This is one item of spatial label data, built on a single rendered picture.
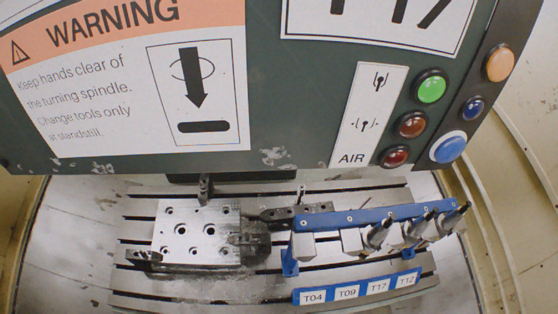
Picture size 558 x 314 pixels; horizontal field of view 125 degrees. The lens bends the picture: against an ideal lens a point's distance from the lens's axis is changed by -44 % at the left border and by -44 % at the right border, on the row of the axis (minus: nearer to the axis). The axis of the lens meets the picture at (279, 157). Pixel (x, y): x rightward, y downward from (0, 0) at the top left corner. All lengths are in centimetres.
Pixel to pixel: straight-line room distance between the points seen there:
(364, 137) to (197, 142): 11
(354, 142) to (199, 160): 10
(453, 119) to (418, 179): 116
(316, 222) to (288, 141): 43
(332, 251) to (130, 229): 75
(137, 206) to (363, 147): 98
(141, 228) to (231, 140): 89
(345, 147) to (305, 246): 42
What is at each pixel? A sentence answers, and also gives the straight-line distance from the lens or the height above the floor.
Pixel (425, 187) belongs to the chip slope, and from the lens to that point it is 133.
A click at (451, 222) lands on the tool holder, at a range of 69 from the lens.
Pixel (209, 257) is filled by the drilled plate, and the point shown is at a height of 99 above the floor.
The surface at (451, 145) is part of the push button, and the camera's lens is 21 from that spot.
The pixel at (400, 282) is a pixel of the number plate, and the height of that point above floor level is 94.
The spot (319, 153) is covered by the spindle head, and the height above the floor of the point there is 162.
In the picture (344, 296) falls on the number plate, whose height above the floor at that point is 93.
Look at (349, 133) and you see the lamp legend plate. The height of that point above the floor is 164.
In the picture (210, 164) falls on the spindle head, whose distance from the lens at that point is 18.
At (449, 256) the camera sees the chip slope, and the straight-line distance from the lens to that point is 122.
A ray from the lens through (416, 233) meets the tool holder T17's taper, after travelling 64.
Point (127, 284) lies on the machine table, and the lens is 98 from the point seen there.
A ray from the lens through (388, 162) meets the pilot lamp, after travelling 19.
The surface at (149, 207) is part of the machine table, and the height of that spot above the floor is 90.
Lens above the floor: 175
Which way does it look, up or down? 50 degrees down
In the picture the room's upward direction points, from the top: 4 degrees clockwise
